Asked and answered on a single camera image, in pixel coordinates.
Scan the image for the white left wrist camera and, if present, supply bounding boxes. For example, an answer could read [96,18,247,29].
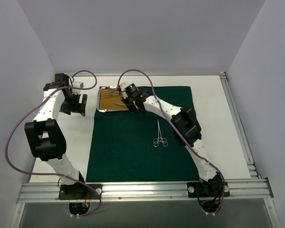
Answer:
[71,77,84,95]

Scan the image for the steel tweezers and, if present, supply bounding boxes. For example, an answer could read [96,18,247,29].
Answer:
[103,89,119,94]

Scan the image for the aluminium front frame rail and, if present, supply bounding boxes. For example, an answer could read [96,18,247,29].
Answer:
[17,179,274,203]

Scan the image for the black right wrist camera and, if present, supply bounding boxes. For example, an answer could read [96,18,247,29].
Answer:
[118,83,140,96]

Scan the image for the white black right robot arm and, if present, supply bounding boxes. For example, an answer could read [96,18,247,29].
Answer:
[121,87,219,196]

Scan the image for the aluminium frame rail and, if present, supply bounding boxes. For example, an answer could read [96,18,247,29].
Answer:
[219,72,261,179]
[17,179,274,203]

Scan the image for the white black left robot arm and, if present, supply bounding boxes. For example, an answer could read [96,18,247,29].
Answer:
[24,73,87,199]

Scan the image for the aluminium right frame rail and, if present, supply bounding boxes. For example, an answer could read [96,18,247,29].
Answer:
[219,72,261,179]

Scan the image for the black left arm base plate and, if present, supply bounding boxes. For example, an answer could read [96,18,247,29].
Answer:
[58,183,102,200]

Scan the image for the steel tray with brown liner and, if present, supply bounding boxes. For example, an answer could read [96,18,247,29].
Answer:
[96,86,128,112]

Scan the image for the steel surgical scissors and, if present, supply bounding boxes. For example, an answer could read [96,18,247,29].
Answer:
[153,119,168,147]

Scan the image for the dark green surgical cloth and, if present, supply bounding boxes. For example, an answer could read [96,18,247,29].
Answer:
[85,85,207,183]

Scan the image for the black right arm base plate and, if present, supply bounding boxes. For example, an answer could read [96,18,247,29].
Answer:
[186,179,230,198]

